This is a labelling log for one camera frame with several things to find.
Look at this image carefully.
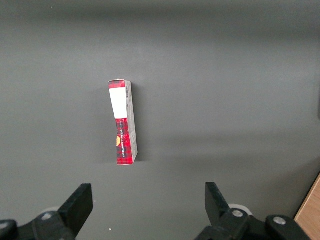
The wooden two-drawer cabinet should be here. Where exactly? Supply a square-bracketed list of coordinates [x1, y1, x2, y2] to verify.
[293, 172, 320, 240]

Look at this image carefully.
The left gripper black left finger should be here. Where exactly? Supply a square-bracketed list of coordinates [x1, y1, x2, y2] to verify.
[0, 183, 94, 240]

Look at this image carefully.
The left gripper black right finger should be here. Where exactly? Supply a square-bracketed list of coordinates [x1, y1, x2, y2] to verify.
[194, 181, 312, 240]

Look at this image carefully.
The red plaid cracker box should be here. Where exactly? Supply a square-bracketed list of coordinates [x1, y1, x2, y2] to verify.
[107, 78, 139, 167]

